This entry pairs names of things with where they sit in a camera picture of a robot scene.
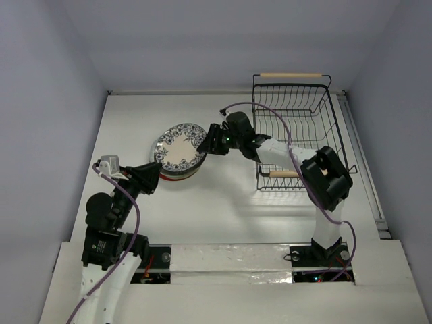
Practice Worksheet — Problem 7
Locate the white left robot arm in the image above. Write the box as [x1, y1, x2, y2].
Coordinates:
[67, 155, 162, 323]

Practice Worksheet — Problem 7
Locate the grey reindeer plate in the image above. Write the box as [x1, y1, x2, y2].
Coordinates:
[161, 159, 205, 178]

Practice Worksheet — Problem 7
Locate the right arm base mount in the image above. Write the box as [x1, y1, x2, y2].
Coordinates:
[283, 244, 355, 284]

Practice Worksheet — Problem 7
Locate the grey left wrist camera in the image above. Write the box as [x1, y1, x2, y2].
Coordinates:
[98, 155, 120, 177]

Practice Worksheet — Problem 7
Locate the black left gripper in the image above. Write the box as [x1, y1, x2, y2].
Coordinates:
[112, 160, 162, 226]

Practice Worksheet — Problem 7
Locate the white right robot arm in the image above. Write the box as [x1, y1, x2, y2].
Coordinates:
[197, 112, 353, 265]

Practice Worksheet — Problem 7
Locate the black wire dish rack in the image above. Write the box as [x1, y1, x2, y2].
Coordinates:
[252, 72, 358, 174]

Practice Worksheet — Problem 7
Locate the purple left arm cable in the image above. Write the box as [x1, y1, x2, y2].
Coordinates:
[65, 163, 141, 324]

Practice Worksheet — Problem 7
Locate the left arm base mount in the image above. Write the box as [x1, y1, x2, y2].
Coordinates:
[131, 244, 171, 284]

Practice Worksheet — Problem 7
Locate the blue floral rimmed plate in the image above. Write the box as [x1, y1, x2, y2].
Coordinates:
[155, 123, 207, 166]

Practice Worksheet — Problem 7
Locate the red and teal floral plate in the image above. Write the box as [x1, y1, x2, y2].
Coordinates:
[159, 173, 190, 182]

